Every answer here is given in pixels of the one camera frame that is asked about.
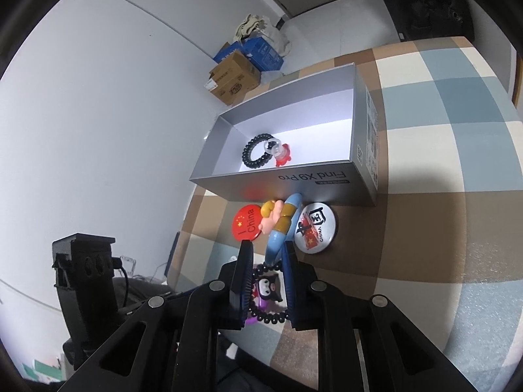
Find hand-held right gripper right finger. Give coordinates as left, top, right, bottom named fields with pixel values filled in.
left=281, top=241, right=479, bottom=392

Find brown cardboard box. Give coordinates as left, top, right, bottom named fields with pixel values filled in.
left=204, top=49, right=262, bottom=107

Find checked tablecloth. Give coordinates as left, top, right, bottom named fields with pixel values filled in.
left=165, top=36, right=523, bottom=376

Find black spiral hair tie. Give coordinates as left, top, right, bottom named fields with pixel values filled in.
left=241, top=133, right=275, bottom=169

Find red round badge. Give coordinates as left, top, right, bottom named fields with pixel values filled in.
left=232, top=203, right=268, bottom=241

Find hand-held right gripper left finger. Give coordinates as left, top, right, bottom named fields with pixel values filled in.
left=57, top=240, right=256, bottom=392

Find white plastic bag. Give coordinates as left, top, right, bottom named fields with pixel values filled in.
left=265, top=20, right=293, bottom=56
left=235, top=13, right=272, bottom=43

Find white round badge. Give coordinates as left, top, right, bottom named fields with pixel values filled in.
left=293, top=202, right=338, bottom=254

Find black cable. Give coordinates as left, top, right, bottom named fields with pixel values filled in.
left=114, top=255, right=132, bottom=307

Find red and clear charm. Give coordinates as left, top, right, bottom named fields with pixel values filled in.
left=265, top=139, right=292, bottom=167

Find purple Kuromi bead bracelet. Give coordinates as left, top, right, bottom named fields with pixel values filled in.
left=243, top=263, right=293, bottom=327

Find large black bag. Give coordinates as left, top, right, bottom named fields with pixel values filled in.
left=365, top=0, right=477, bottom=43

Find grey cardboard box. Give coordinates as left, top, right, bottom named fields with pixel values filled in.
left=189, top=63, right=387, bottom=207

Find blue cardboard box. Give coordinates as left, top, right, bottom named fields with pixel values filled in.
left=213, top=35, right=284, bottom=73

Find pink pig figurine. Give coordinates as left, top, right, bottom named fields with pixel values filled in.
left=257, top=199, right=295, bottom=233

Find blue ring bracelet yellow beads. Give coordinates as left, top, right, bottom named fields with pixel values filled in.
left=263, top=193, right=304, bottom=266

